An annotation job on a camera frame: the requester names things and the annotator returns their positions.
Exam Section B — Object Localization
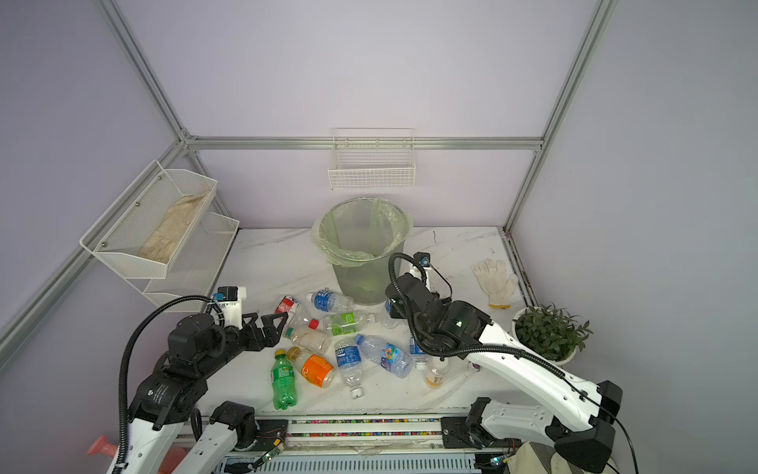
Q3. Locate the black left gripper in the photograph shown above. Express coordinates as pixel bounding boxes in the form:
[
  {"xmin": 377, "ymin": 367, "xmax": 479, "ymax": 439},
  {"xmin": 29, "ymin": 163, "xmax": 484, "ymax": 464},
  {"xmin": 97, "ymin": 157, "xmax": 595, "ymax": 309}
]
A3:
[{"xmin": 199, "ymin": 311, "xmax": 287, "ymax": 379}]

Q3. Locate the green soda bottle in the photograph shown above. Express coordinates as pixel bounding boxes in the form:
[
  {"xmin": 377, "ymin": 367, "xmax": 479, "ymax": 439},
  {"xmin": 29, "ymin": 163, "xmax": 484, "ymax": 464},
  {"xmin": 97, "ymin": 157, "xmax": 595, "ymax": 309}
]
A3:
[{"xmin": 270, "ymin": 350, "xmax": 297, "ymax": 410}]

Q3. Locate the small clear bottle white cap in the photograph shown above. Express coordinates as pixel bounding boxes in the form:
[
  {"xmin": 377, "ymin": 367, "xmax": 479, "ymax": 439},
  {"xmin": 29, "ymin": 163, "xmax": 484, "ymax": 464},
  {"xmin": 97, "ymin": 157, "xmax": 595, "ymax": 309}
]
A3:
[{"xmin": 424, "ymin": 357, "xmax": 450, "ymax": 388}]

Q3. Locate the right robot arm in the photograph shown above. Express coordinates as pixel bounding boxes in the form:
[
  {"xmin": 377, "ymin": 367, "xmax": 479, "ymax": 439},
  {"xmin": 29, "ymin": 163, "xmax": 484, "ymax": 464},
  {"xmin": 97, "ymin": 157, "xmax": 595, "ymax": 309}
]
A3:
[{"xmin": 385, "ymin": 253, "xmax": 624, "ymax": 473}]

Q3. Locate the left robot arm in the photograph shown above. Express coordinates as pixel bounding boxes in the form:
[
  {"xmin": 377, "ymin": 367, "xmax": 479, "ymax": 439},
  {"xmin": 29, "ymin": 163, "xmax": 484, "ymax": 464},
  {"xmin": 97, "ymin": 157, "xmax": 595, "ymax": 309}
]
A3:
[{"xmin": 109, "ymin": 295, "xmax": 288, "ymax": 473}]

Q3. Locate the grey mesh waste bin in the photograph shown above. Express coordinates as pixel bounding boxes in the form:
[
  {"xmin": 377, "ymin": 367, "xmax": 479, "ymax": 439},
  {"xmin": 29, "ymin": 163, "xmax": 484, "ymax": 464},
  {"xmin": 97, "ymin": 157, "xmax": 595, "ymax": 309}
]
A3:
[{"xmin": 316, "ymin": 196, "xmax": 411, "ymax": 306}]

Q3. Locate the green bin liner bag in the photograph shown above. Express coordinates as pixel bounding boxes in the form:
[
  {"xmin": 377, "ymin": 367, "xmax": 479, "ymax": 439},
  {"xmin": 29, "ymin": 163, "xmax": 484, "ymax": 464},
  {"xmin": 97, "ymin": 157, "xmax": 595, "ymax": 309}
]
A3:
[{"xmin": 311, "ymin": 197, "xmax": 414, "ymax": 268}]

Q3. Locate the clear bottle red white label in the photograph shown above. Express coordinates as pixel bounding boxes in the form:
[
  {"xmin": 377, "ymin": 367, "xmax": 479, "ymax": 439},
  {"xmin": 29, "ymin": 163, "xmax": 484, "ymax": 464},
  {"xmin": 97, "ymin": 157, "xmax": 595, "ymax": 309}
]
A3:
[{"xmin": 274, "ymin": 295, "xmax": 321, "ymax": 330}]

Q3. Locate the square clear bottle green band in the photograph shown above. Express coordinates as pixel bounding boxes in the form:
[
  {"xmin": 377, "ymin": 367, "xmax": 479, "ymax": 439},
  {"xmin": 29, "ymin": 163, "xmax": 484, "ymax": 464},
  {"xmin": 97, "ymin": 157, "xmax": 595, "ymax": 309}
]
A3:
[{"xmin": 283, "ymin": 326, "xmax": 332, "ymax": 355}]

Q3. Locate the clear bottle rainbow label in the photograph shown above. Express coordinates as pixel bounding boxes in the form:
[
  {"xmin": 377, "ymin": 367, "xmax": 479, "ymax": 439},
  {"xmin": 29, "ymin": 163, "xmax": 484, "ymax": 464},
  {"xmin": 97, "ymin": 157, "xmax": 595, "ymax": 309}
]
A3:
[{"xmin": 355, "ymin": 334, "xmax": 413, "ymax": 379}]

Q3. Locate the orange label bottle yellow cap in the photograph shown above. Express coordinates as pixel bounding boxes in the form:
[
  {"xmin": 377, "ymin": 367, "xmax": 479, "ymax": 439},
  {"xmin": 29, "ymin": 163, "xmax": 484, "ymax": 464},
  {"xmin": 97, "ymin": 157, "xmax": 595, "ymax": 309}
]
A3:
[{"xmin": 285, "ymin": 347, "xmax": 335, "ymax": 389}]

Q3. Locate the clear bottle blue label white cap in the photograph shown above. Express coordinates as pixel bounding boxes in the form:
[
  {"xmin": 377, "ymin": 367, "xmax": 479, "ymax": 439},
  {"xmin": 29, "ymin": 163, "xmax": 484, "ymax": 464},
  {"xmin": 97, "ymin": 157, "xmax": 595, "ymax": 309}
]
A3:
[{"xmin": 306, "ymin": 288, "xmax": 355, "ymax": 314}]

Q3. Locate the clear bottle green label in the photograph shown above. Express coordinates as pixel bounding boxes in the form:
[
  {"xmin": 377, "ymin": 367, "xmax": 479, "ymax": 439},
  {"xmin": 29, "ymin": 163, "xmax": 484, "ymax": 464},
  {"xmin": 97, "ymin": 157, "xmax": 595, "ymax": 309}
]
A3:
[{"xmin": 323, "ymin": 311, "xmax": 375, "ymax": 336}]

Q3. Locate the Pocari Sweat bottle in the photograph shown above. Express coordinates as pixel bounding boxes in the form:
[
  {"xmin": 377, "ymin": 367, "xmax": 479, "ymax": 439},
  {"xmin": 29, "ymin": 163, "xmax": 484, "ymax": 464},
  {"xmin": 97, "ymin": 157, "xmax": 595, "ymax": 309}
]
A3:
[{"xmin": 335, "ymin": 338, "xmax": 364, "ymax": 400}]

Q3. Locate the white cotton work glove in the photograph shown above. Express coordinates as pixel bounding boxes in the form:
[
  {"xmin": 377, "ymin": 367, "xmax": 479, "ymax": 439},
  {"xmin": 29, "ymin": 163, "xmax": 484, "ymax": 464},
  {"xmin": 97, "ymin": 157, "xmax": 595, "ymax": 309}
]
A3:
[{"xmin": 471, "ymin": 259, "xmax": 518, "ymax": 309}]

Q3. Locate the beige glove in shelf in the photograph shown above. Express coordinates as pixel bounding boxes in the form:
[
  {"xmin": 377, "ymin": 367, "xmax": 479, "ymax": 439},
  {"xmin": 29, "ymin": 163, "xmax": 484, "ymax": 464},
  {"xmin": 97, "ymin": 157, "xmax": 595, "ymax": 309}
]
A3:
[{"xmin": 138, "ymin": 193, "xmax": 208, "ymax": 264}]

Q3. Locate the potted green plant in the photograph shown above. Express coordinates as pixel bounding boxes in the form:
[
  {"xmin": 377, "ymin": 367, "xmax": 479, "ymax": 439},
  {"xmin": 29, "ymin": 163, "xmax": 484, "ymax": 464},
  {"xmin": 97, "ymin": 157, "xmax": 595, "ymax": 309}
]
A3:
[{"xmin": 511, "ymin": 304, "xmax": 593, "ymax": 367}]

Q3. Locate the red coated glove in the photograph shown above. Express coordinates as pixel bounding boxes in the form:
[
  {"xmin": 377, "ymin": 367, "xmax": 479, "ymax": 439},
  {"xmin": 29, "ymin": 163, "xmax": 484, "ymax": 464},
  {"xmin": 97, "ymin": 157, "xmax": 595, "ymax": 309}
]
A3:
[{"xmin": 86, "ymin": 434, "xmax": 187, "ymax": 474}]

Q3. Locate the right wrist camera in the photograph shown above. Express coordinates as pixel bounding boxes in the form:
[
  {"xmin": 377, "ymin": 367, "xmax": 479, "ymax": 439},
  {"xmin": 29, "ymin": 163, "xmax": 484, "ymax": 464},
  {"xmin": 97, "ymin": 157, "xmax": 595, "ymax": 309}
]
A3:
[{"xmin": 409, "ymin": 252, "xmax": 432, "ymax": 288}]

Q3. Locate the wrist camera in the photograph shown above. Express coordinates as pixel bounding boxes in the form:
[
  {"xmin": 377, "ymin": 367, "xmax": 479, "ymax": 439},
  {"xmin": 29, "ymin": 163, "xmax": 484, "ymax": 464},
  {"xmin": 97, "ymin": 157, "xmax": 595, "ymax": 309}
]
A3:
[
  {"xmin": 409, "ymin": 252, "xmax": 432, "ymax": 288},
  {"xmin": 213, "ymin": 286, "xmax": 247, "ymax": 329}
]

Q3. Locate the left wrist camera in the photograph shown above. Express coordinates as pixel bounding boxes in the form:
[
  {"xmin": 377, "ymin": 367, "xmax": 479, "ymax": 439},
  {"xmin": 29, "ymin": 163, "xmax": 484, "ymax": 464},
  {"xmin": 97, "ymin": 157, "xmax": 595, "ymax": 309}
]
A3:
[{"xmin": 213, "ymin": 286, "xmax": 247, "ymax": 329}]

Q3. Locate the white mesh wall shelf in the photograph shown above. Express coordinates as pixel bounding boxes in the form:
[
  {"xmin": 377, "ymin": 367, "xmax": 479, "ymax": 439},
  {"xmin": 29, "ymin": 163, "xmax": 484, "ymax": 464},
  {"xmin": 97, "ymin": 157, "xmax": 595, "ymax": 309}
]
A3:
[{"xmin": 80, "ymin": 161, "xmax": 239, "ymax": 306}]

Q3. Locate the white wire wall basket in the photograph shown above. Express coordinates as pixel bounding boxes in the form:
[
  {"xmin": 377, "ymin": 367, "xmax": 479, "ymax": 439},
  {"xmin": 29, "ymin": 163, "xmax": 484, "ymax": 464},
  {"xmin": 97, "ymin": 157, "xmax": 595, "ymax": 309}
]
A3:
[{"xmin": 328, "ymin": 128, "xmax": 417, "ymax": 193}]

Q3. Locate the base rail with cable strip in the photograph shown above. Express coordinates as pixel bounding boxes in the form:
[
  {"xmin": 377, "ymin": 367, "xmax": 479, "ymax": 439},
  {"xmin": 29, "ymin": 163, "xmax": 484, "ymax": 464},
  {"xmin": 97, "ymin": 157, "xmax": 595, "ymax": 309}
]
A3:
[{"xmin": 210, "ymin": 414, "xmax": 522, "ymax": 473}]

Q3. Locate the aluminium frame post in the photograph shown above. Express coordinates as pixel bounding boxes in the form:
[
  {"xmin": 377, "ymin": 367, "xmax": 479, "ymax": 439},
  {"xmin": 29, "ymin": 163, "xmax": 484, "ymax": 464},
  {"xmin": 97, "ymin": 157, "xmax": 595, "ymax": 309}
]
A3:
[{"xmin": 94, "ymin": 0, "xmax": 210, "ymax": 177}]

